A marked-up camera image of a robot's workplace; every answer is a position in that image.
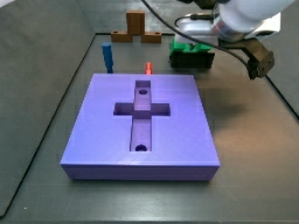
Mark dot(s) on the green U-shaped block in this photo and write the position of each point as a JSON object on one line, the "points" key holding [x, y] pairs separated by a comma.
{"points": [[178, 47]]}

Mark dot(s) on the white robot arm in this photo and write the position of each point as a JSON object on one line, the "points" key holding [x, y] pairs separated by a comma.
{"points": [[250, 10]]}

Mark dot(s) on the purple board with cross slot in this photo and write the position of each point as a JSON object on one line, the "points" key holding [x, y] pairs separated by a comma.
{"points": [[141, 130]]}

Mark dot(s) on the brown T-shaped block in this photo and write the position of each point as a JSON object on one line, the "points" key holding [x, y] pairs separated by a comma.
{"points": [[136, 24]]}

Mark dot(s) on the red cylinder peg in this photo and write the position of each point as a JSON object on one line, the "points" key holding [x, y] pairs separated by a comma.
{"points": [[149, 68]]}

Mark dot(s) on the blue cylinder peg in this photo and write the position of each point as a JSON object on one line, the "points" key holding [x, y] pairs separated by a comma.
{"points": [[108, 54]]}

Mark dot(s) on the black angle bracket fixture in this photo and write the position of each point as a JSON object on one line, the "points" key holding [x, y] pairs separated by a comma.
{"points": [[200, 60]]}

